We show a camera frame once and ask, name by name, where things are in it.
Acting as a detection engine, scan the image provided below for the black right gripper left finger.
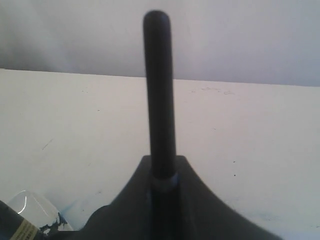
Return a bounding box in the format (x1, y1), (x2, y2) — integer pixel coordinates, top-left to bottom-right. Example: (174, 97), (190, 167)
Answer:
(79, 154), (156, 240)

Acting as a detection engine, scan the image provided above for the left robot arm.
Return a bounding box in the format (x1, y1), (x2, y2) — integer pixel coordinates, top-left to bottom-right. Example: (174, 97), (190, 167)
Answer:
(0, 201), (75, 240)

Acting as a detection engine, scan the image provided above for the white square paint plate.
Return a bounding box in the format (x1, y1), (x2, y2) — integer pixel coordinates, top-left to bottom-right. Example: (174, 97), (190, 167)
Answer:
(7, 190), (73, 236)

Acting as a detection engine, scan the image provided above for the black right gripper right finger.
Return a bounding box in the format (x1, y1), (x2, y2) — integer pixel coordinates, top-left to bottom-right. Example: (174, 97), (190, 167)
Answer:
(176, 155), (283, 240)

